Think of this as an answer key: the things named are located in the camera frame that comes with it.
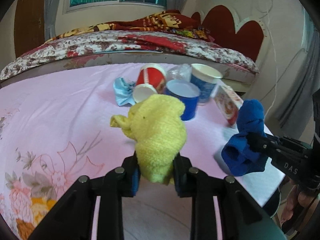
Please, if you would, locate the blue sock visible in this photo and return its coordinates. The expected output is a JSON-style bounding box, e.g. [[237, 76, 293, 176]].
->
[[221, 99, 268, 177]]

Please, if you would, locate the red snack packet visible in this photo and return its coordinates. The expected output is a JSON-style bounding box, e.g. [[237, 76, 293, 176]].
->
[[213, 85, 243, 127]]

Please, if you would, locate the blue paper cup front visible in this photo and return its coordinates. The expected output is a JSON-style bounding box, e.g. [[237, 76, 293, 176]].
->
[[165, 80, 200, 121]]

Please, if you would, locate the blue paper cup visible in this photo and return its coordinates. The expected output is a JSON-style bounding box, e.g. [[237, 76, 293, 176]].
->
[[165, 80, 200, 121], [190, 63, 223, 104]]

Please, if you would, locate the yellow sock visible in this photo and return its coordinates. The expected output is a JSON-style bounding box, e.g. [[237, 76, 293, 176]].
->
[[110, 94, 187, 185]]

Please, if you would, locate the person right hand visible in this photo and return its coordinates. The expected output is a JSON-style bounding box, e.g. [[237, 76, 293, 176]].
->
[[280, 180, 319, 231]]

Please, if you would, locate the grey hanging cloth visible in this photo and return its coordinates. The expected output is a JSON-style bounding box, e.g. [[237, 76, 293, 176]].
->
[[270, 10, 319, 139]]

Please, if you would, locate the blue paper cup back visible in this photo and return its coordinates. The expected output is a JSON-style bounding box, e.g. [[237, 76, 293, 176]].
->
[[190, 63, 223, 104]]

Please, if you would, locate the clear crumpled plastic bag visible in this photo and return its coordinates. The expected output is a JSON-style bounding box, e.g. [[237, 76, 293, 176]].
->
[[166, 64, 192, 82]]

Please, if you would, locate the light blue face mask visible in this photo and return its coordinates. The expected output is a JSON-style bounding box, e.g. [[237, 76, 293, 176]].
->
[[113, 77, 136, 106]]

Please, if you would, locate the red heart headboard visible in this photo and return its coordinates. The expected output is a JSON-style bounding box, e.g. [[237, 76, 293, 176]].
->
[[191, 5, 268, 62]]

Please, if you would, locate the red paper cup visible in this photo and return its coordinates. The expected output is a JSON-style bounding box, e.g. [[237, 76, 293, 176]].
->
[[132, 63, 167, 103]]

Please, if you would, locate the red patterned blanket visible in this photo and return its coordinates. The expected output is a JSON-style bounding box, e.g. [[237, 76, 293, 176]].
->
[[48, 10, 214, 43]]

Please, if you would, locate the floral bed mattress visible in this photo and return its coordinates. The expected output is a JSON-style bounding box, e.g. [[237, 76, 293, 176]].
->
[[1, 30, 259, 81]]

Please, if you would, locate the grey window curtain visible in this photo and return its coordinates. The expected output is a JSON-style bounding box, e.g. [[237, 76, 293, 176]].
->
[[44, 0, 60, 41]]

